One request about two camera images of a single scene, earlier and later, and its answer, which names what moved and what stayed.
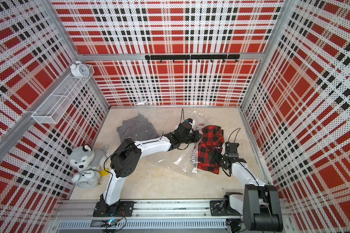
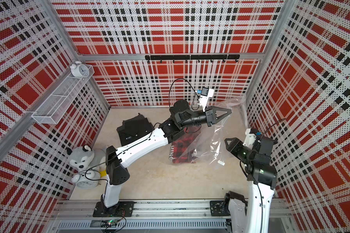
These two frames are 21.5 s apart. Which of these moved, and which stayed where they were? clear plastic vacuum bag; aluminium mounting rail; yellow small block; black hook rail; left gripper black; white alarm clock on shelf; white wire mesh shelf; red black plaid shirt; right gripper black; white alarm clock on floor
Moved: right gripper black; left gripper black; red black plaid shirt; clear plastic vacuum bag
Stayed: white wire mesh shelf; aluminium mounting rail; white alarm clock on floor; white alarm clock on shelf; yellow small block; black hook rail
